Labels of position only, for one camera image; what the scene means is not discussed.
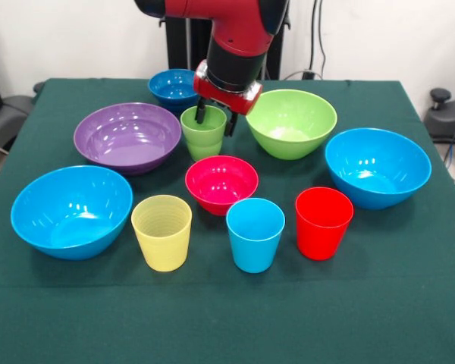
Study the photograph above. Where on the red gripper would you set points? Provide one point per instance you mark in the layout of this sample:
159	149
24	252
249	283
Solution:
227	99

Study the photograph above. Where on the green bowl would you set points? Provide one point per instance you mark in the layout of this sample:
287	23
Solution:
294	129

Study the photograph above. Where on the purple bowl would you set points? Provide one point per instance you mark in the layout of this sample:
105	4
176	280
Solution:
125	144

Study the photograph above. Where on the large light blue bowl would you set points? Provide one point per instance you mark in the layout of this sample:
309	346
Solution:
72	212
377	170

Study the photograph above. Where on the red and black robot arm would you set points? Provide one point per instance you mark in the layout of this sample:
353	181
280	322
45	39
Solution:
235	34

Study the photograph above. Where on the small dark blue bowl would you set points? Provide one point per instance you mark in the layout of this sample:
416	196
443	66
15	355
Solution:
170	89

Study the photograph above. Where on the pink bowl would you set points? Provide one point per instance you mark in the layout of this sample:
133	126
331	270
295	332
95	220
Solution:
220	182

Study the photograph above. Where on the light blue cup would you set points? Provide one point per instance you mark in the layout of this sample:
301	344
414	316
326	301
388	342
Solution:
254	246

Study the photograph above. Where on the yellow cup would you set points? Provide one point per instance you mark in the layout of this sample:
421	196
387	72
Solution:
163	242

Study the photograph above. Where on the red cup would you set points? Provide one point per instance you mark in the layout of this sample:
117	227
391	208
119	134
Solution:
320	231

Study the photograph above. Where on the dark green tablecloth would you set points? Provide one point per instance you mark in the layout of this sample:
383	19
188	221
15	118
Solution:
227	314

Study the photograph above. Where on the grey pedestal foot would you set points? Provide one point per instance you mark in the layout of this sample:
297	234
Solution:
447	117
7	117

